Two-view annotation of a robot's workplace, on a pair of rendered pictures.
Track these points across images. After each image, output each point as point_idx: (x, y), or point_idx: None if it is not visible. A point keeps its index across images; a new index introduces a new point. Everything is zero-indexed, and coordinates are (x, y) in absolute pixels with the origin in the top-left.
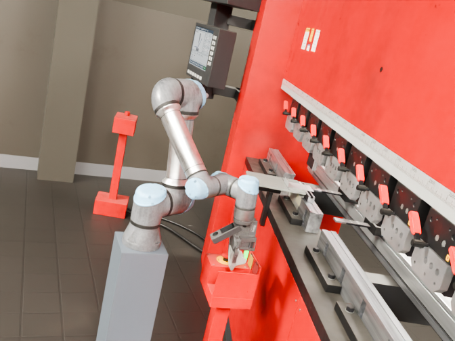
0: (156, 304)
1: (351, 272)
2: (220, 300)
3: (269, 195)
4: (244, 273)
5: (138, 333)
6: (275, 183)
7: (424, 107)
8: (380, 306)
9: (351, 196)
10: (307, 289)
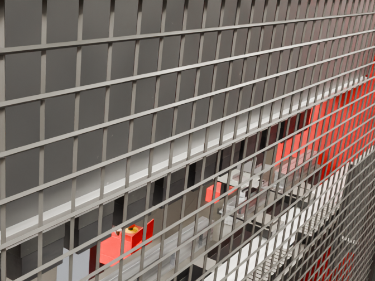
0: (87, 255)
1: (155, 247)
2: (105, 258)
3: (221, 187)
4: (119, 238)
5: (78, 277)
6: (224, 175)
7: None
8: (127, 272)
9: None
10: (129, 256)
